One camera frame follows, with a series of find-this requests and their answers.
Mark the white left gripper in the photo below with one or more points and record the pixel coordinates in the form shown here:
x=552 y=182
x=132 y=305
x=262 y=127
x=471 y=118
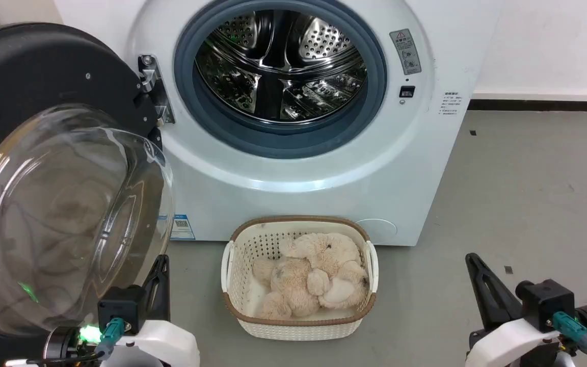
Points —
x=163 y=344

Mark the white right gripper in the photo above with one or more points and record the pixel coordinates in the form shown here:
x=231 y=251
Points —
x=507 y=344

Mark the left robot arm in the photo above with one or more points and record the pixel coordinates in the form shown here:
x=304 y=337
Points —
x=67 y=346

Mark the white front-load washing machine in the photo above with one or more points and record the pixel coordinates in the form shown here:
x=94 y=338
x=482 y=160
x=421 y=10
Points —
x=293 y=188

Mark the metal door hinge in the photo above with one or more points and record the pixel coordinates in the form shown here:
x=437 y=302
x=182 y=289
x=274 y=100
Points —
x=157 y=86

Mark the black door latch slot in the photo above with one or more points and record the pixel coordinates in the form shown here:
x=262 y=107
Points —
x=407 y=92

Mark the washer door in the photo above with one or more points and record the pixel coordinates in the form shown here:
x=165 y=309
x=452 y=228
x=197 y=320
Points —
x=28 y=66

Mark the blue QR code sticker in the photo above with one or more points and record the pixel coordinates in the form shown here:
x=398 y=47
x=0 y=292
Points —
x=182 y=227

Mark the white woven laundry basket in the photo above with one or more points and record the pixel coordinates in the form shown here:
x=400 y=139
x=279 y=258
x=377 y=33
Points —
x=245 y=255

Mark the round drain filter cover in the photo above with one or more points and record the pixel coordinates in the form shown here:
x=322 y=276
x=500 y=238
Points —
x=379 y=232

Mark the beige plush toy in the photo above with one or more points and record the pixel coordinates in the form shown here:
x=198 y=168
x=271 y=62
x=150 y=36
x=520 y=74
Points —
x=298 y=280

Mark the stainless steel perforated drum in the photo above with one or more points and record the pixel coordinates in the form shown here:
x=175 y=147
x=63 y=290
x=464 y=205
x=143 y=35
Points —
x=278 y=76

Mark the grey warning sticker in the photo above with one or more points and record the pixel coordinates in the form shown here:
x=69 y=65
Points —
x=405 y=51

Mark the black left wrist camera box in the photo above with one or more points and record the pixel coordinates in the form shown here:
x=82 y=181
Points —
x=120 y=308

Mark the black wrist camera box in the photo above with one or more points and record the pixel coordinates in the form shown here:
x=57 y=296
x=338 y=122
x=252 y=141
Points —
x=545 y=300
x=120 y=308

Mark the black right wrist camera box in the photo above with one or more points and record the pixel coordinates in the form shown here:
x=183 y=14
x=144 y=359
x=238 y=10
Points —
x=545 y=300

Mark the black wall baseboard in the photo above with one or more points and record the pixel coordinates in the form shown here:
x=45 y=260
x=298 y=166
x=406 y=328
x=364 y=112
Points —
x=543 y=105

